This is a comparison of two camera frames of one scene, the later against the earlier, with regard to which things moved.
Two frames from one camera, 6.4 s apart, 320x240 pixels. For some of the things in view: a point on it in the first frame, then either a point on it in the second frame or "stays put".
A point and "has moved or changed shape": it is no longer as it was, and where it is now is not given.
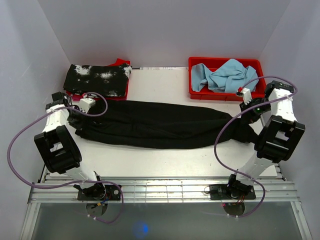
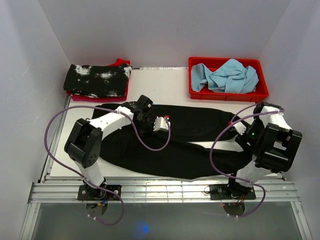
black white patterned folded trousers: [111, 80] stays put
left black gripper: [80, 125] to [151, 128]
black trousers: [163, 125] has moved or changed shape
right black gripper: [248, 118] to [242, 140]
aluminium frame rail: [53, 186] stays put
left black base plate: [100, 192] stays put
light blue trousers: [229, 77] stays put
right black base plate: [225, 192] stays put
